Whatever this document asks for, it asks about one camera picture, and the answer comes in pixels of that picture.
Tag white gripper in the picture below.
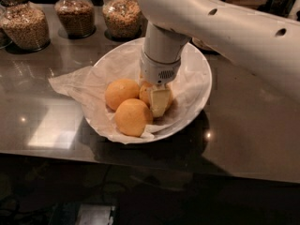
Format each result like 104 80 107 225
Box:
140 52 181 118

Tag orange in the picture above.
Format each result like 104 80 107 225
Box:
104 79 140 111
138 81 174 111
114 98 153 137

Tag white bowl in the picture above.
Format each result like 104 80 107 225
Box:
90 37 213 144

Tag glass jar at left edge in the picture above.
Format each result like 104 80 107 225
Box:
0 7 11 49

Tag middle glass cereal jar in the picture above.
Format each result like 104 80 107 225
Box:
54 0 96 38

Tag crumpled white paper liner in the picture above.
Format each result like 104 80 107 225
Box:
48 40 207 145

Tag right glass cereal jar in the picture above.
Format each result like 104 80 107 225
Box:
102 0 142 39

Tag large glass cereal jar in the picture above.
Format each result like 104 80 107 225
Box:
1 0 50 52

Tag tall stack paper bowls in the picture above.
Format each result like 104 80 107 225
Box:
192 37 213 52

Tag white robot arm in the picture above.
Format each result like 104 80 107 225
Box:
138 0 300 100

